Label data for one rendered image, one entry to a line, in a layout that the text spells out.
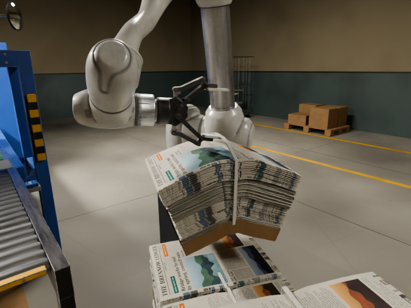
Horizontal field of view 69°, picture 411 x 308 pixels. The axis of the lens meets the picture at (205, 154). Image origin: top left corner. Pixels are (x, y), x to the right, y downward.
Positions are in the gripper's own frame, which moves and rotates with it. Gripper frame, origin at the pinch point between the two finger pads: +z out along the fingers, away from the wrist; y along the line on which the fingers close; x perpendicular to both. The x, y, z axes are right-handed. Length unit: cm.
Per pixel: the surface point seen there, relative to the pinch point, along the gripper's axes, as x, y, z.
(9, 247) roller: -31, 57, -68
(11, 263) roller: -19, 57, -64
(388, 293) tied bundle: 54, 22, 12
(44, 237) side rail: -33, 56, -57
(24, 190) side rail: -89, 58, -76
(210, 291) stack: 18, 48, -6
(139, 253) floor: -129, 134, -9
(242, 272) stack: 14.5, 46.6, 5.6
